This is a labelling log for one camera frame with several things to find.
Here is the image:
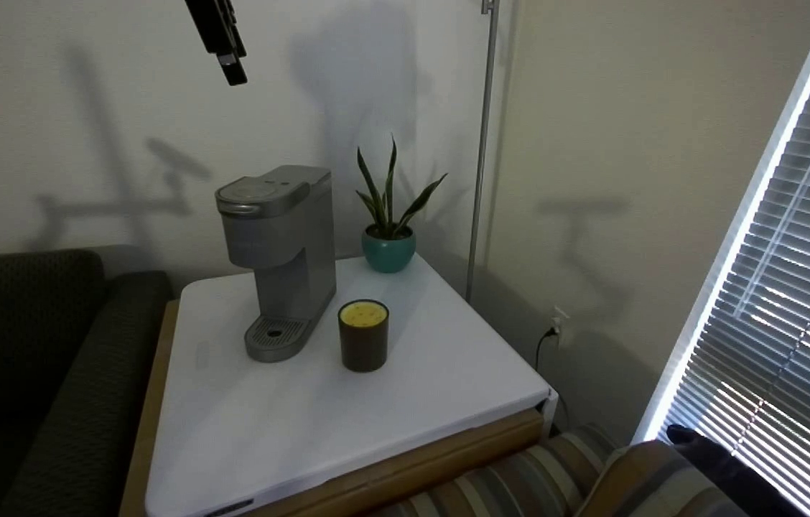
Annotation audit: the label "snake plant in teal pot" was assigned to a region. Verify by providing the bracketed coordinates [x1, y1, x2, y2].
[354, 138, 450, 275]

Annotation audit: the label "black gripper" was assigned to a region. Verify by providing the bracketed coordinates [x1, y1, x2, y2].
[185, 0, 252, 90]

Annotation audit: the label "white window blinds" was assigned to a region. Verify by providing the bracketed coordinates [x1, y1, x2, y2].
[633, 0, 810, 517]

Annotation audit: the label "wall plug with cable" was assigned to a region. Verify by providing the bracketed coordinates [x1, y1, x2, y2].
[531, 304, 573, 373]

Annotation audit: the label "dark candle jar yellow wax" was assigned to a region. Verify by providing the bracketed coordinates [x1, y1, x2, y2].
[337, 297, 393, 373]

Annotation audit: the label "thin metal pole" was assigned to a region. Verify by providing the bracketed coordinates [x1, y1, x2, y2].
[463, 0, 506, 304]

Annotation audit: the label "white plastic board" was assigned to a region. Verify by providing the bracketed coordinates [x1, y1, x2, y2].
[143, 252, 561, 517]

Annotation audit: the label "gray coffee machine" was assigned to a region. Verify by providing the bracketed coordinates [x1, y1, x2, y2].
[213, 165, 340, 366]

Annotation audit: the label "striped sofa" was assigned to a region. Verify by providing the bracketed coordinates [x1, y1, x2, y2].
[366, 425, 753, 517]

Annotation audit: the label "wooden table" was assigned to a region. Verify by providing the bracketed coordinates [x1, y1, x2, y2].
[117, 297, 550, 517]

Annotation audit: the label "dark gray sofa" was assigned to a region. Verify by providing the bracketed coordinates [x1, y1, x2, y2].
[0, 248, 178, 517]

